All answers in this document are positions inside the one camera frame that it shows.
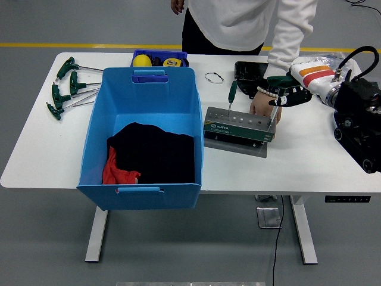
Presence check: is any person's left hand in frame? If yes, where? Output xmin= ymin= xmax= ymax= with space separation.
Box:
xmin=249 ymin=89 xmax=282 ymax=125

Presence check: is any black cloth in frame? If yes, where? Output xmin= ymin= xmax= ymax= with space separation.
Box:
xmin=106 ymin=122 xmax=196 ymax=184

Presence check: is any orange cloth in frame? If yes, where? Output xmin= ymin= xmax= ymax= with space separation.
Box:
xmin=102 ymin=145 xmax=141 ymax=185

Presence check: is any steel wire loop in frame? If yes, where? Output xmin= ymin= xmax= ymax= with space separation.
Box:
xmin=204 ymin=71 xmax=225 ymax=85

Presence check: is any white bead bracelet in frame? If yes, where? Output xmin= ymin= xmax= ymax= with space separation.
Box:
xmin=257 ymin=86 xmax=280 ymax=99

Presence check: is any large light blue plastic box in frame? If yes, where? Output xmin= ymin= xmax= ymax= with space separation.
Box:
xmin=76 ymin=66 xmax=205 ymax=211

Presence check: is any person's right hand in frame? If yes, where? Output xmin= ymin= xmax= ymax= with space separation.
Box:
xmin=170 ymin=0 xmax=186 ymax=15

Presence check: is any clear plastic bag of parts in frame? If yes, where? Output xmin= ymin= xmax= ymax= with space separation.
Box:
xmin=297 ymin=51 xmax=360 ymax=75

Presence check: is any white table leg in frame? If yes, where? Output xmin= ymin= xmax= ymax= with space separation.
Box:
xmin=290 ymin=195 xmax=319 ymax=265
xmin=85 ymin=207 xmax=110 ymax=263

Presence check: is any yellow ball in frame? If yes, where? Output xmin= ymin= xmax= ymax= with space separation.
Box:
xmin=132 ymin=54 xmax=152 ymax=67

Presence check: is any green grey hex key stand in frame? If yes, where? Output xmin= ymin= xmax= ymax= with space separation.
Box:
xmin=203 ymin=106 xmax=276 ymax=158

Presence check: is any small dark blue bin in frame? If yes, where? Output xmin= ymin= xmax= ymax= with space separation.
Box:
xmin=130 ymin=49 xmax=189 ymax=68

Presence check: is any black cable on floor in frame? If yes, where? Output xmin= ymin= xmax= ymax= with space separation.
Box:
xmin=346 ymin=0 xmax=381 ymax=15

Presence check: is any black table control panel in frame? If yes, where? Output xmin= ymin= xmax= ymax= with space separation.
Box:
xmin=324 ymin=195 xmax=372 ymax=203

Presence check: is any person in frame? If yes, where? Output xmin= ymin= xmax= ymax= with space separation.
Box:
xmin=170 ymin=0 xmax=319 ymax=125

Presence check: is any small green T-handle hex key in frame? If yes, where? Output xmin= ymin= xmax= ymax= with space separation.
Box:
xmin=226 ymin=80 xmax=238 ymax=117

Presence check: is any silver floor plate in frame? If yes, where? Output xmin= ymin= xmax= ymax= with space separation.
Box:
xmin=256 ymin=206 xmax=283 ymax=229

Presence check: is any large green T-handle hex key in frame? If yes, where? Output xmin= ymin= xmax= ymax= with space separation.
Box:
xmin=267 ymin=74 xmax=296 ymax=131

